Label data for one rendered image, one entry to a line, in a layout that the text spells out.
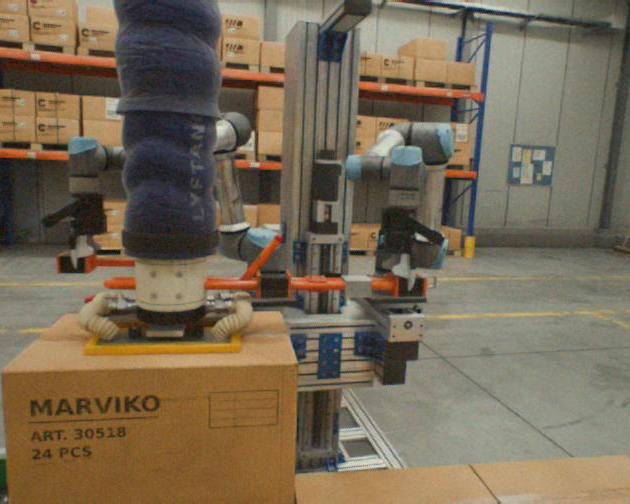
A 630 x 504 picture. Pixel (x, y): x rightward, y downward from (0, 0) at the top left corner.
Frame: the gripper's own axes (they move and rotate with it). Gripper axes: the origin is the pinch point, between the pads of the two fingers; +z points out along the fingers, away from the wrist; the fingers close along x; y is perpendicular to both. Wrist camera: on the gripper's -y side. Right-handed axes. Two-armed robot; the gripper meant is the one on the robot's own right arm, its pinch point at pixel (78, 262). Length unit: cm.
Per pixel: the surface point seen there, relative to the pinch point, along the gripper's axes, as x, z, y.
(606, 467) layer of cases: -12, 64, 171
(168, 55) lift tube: -37, -52, 30
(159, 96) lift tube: -37, -44, 28
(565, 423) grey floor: 112, 119, 250
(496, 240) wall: 862, 109, 605
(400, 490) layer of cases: -19, 65, 96
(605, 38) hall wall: 905, -341, 828
